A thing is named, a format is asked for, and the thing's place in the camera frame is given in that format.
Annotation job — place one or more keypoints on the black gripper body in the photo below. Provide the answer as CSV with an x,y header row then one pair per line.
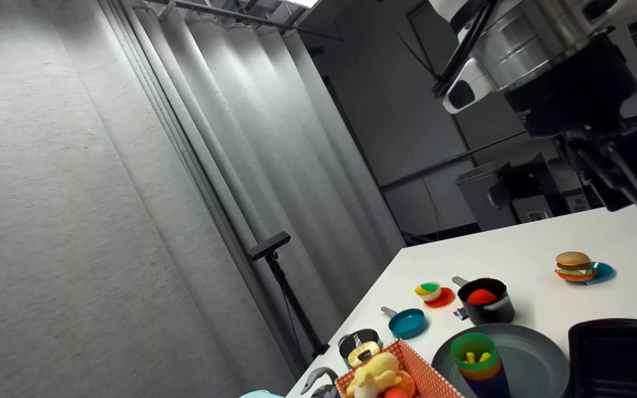
x,y
578,104

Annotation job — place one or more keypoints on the red round toy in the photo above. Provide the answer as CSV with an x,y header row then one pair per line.
x,y
481,296

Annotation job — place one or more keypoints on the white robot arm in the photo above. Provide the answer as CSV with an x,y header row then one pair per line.
x,y
507,42

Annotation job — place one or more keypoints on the small blue plate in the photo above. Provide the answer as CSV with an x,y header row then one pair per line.
x,y
602,273

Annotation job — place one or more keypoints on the small black pot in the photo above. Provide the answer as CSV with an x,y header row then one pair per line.
x,y
500,310

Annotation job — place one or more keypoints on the small red plate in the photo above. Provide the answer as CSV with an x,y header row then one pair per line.
x,y
443,299

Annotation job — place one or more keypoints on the grey plate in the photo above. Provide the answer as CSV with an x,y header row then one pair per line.
x,y
531,365

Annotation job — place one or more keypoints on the toy hamburger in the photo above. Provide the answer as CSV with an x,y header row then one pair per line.
x,y
573,265

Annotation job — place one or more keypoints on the colourful toy food piece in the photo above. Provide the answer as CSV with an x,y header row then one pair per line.
x,y
427,291

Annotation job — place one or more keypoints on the black rectangular tray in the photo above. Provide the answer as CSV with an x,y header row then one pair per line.
x,y
605,358

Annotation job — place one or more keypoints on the blue toy frying pan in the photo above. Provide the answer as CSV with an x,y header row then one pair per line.
x,y
405,323

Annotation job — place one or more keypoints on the black and yellow toy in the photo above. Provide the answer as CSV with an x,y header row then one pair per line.
x,y
359,346

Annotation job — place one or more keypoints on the black tripod stand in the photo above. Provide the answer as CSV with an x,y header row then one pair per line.
x,y
269,250

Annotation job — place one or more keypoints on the grey curtain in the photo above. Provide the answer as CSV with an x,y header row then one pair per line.
x,y
143,153

